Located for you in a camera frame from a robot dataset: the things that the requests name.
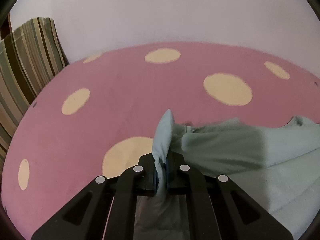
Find light blue puffer jacket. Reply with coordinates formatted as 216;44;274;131
134;111;319;239

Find pink polka dot bedsheet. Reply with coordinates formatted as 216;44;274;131
2;43;319;239

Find green striped pillow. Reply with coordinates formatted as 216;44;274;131
0;16;70;160

